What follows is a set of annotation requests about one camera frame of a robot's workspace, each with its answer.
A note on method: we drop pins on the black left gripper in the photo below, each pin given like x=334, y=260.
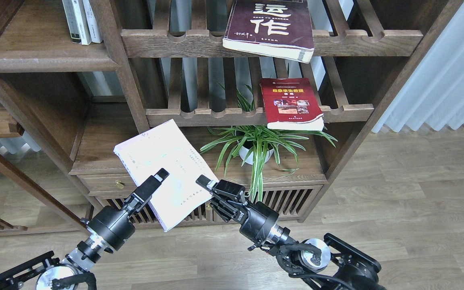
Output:
x=111, y=228

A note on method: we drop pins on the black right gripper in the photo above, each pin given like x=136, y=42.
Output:
x=258, y=221

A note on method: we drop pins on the white lavender paperback book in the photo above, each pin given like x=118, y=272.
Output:
x=165, y=146

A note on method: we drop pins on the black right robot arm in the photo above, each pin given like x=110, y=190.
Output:
x=323, y=264

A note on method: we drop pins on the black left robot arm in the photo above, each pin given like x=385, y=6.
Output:
x=53, y=273

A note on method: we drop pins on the brass drawer knob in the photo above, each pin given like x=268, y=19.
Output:
x=119, y=184

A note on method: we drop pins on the white plant pot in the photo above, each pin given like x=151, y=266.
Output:
x=249, y=159

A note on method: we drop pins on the green spider plant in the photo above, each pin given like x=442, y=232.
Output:
x=260, y=139

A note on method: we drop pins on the dark wooden bookshelf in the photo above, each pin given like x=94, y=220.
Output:
x=77, y=102

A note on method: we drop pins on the red paperback book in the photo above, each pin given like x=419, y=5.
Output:
x=290, y=104

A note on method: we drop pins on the white upright book right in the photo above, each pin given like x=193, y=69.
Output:
x=92, y=23

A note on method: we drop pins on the white upright book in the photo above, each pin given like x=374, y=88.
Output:
x=77, y=21
x=92, y=23

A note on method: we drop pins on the large maroon book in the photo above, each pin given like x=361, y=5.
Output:
x=275, y=28

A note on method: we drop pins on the white upright book left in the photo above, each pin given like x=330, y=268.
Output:
x=77, y=21

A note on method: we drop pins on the white pleated curtain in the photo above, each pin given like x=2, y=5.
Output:
x=434, y=94

